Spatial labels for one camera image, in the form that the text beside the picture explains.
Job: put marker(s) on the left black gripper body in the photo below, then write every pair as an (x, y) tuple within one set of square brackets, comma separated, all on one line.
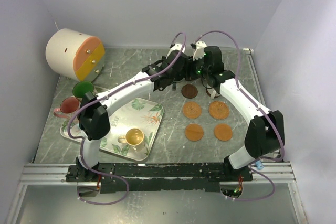
[(175, 78)]

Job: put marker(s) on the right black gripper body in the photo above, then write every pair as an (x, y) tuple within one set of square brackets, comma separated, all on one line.
[(194, 69)]

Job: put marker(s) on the beige mug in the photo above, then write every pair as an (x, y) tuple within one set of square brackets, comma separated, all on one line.
[(213, 94)]

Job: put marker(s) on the large woven rattan coaster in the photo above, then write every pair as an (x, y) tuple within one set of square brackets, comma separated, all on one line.
[(218, 110)]

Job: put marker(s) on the smooth light wood coaster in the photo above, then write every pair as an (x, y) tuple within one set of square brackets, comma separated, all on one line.
[(194, 132)]

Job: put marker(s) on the hidden light wood coaster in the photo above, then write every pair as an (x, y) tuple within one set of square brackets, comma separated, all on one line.
[(223, 132)]

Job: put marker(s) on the yellow mug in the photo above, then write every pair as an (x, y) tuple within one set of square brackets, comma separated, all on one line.
[(133, 137)]

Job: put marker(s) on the green floral tall mug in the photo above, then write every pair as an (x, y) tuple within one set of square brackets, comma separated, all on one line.
[(81, 88)]

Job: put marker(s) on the red floral tall mug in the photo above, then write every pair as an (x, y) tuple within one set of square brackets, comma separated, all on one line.
[(67, 108)]

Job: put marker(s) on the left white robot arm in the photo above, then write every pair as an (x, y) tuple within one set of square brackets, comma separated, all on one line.
[(95, 110)]

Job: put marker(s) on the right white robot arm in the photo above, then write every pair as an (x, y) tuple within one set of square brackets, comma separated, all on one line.
[(265, 132)]

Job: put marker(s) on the dark walnut coaster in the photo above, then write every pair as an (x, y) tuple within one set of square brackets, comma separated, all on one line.
[(189, 91)]

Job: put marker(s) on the floral serving tray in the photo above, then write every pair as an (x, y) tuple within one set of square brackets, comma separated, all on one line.
[(141, 114)]

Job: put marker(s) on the white cylindrical drawer box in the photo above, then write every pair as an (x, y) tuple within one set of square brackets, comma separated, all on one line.
[(75, 55)]

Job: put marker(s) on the blue connector clip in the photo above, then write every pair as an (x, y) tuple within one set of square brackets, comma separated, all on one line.
[(259, 165)]

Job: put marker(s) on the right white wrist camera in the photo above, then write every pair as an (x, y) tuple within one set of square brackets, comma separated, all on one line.
[(198, 48)]

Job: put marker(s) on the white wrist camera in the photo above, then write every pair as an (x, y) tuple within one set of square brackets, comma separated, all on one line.
[(198, 48), (176, 46)]

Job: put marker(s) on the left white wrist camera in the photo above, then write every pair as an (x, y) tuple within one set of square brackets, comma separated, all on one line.
[(176, 46)]

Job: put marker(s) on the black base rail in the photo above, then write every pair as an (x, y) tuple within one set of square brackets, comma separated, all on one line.
[(156, 177)]

